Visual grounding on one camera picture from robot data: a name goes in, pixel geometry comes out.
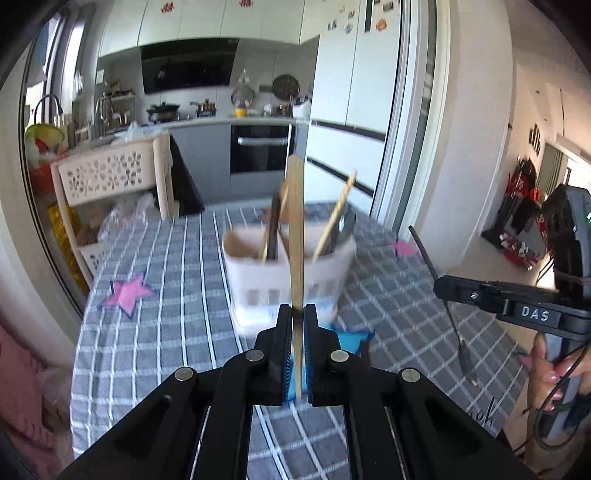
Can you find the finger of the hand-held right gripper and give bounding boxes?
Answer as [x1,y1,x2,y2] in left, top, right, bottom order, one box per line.
[433,274,509,320]

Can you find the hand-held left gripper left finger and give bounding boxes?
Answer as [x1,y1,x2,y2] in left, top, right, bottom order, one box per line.
[55,305,294,480]

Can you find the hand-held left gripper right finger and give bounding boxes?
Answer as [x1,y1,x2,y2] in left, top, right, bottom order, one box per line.
[304,304,543,480]

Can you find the white plastic utensil holder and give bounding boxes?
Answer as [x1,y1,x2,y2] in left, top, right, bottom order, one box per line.
[222,226,358,336]

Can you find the blue patterned chopstick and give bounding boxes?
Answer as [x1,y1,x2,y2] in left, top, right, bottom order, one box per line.
[313,172,358,261]

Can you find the person's right hand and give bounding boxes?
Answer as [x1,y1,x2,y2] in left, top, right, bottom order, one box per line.
[519,331,591,415]

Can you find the red and black objects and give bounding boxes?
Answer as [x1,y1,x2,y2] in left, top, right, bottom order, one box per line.
[481,157,551,271]

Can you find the grey checked star tablecloth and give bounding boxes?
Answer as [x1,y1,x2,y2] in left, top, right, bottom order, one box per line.
[69,203,529,480]

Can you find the black built-in oven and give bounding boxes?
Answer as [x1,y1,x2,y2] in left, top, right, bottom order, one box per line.
[229,124,296,176]

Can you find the clear crumpled plastic bag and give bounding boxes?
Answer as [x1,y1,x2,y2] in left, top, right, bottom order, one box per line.
[102,193,156,232]

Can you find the white refrigerator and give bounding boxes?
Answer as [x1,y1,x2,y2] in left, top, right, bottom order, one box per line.
[295,0,408,222]

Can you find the golden yellow packaging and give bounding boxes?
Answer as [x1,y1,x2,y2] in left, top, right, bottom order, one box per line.
[46,203,89,296]

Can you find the white flower cutout storage cart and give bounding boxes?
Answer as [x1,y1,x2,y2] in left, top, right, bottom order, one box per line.
[50,134,181,289]

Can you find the pink plastic stool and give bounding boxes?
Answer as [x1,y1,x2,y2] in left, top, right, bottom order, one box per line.
[0,318,75,462]

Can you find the round black hanging pan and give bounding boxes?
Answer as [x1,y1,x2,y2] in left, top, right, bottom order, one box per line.
[272,74,301,100]

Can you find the white plastic bag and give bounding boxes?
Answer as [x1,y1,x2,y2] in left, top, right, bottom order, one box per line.
[115,122,153,142]

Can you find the black wok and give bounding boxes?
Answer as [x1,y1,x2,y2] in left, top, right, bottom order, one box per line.
[147,102,182,122]

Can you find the group of fridge magnets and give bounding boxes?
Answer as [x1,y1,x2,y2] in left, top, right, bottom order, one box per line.
[325,0,400,33]

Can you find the red basket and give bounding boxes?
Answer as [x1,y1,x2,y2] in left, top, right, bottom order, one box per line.
[28,166,59,195]

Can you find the black range hood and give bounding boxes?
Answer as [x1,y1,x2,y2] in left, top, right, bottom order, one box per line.
[140,39,238,96]

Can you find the green and yellow bowls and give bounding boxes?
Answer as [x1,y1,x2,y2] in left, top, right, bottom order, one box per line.
[25,124,66,163]

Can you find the white upper kitchen cabinets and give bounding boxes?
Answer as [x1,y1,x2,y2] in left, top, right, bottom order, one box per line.
[97,0,324,58]

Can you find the curved kitchen faucet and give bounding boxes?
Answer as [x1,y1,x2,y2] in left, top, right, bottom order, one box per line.
[33,95,64,128]

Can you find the black cable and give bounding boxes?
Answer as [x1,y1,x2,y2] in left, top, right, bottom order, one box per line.
[525,342,591,454]

